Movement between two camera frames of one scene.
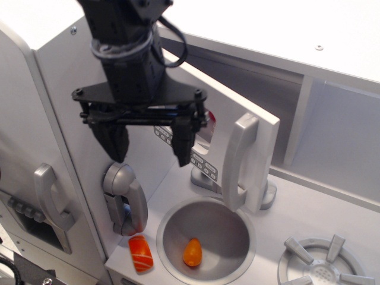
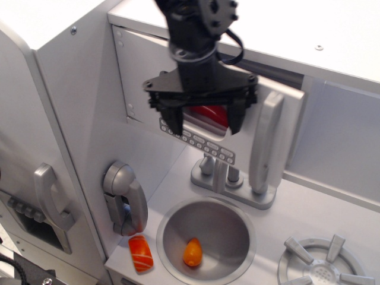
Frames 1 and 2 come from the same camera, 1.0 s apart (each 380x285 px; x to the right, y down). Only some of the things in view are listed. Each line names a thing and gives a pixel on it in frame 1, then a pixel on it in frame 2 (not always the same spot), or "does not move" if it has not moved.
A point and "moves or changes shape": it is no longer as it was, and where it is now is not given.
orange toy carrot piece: [193, 253] does not move
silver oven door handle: [44, 177] does not move
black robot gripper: [137, 92] → [202, 81]
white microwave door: [217, 138] moves or changes shape
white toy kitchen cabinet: [313, 64] does not move
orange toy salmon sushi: [141, 253] does not move
